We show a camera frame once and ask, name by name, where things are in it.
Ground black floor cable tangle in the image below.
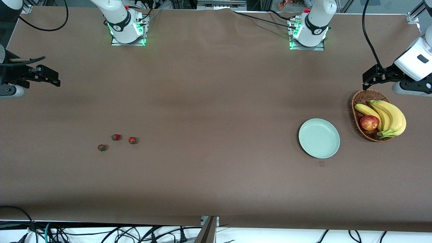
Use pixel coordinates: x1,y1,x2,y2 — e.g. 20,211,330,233
0,221,203,243

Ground orange toy pile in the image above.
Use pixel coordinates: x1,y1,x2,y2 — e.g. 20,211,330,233
278,0,304,10

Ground brown wicker basket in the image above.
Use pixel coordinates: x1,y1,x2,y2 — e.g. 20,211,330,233
351,89,395,142

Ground black base cable bundle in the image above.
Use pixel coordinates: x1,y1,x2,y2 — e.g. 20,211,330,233
126,0,163,27

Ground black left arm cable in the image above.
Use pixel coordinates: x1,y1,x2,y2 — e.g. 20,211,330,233
362,0,383,68

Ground grey metal frame piece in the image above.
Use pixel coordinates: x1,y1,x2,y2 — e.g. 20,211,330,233
197,0,247,10

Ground red apple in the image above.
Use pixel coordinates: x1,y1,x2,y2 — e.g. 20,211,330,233
359,115,380,131

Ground long black table cable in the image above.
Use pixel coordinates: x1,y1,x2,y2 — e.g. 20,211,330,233
231,8,300,30

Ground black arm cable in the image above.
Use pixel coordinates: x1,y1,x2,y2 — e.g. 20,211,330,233
10,0,69,63
362,0,383,68

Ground thick black looped cable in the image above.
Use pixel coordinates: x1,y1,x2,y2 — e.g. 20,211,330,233
0,205,38,243

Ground yellow banana bunch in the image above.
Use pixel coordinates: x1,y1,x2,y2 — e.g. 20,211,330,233
354,100,407,139

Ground brown wooden post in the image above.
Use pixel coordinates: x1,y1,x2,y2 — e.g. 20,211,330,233
193,216,218,243

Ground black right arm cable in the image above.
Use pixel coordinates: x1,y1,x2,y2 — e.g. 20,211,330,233
10,0,69,63

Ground short black table cable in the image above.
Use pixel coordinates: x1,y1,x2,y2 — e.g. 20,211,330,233
268,9,294,21

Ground pale green round plate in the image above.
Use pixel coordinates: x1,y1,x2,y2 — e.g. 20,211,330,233
298,118,341,159

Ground silver metal bracket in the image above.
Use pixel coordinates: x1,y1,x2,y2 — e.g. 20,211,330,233
200,216,220,227

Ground brown table cover sheet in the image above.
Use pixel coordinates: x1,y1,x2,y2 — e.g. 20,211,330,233
0,6,432,233

